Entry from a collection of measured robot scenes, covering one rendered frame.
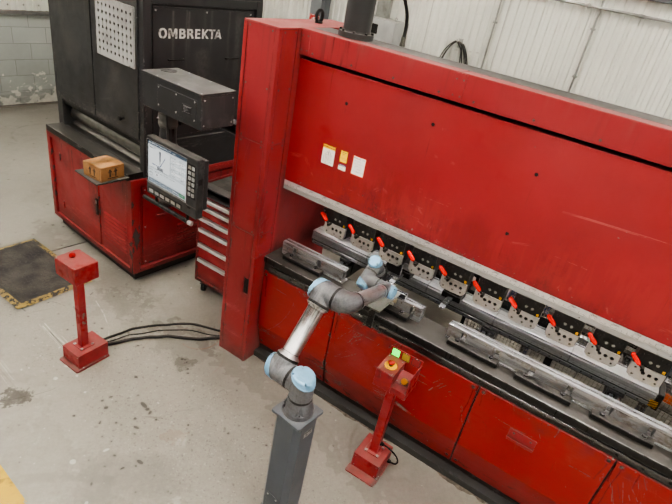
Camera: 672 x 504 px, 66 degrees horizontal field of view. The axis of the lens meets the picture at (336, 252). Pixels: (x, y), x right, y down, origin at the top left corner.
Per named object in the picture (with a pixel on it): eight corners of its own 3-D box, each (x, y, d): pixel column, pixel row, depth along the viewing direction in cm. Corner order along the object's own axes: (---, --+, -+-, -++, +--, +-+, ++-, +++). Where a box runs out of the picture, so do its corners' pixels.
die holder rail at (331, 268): (281, 252, 354) (283, 240, 350) (287, 249, 359) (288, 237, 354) (342, 283, 334) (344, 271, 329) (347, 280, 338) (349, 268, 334)
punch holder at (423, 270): (407, 271, 301) (413, 246, 293) (413, 266, 308) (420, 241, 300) (430, 282, 295) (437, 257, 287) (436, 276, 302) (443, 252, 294)
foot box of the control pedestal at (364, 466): (344, 469, 317) (347, 456, 311) (364, 443, 336) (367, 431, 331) (372, 488, 309) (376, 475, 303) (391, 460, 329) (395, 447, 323)
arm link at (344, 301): (354, 302, 237) (401, 283, 278) (335, 291, 242) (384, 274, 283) (346, 323, 241) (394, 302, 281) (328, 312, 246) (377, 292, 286)
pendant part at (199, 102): (141, 206, 329) (139, 68, 288) (173, 197, 348) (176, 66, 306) (195, 239, 306) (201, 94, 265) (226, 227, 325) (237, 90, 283)
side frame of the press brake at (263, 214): (218, 346, 392) (243, 17, 280) (288, 300, 458) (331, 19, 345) (243, 362, 382) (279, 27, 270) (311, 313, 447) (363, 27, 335)
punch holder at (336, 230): (323, 231, 326) (327, 208, 318) (330, 227, 333) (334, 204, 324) (342, 241, 320) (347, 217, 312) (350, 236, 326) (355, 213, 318)
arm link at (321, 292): (280, 388, 239) (340, 285, 244) (256, 371, 245) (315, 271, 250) (291, 390, 249) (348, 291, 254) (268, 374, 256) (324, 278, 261)
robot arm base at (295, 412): (298, 427, 241) (301, 412, 236) (275, 408, 248) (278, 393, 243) (319, 410, 252) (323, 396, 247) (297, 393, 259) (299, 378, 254)
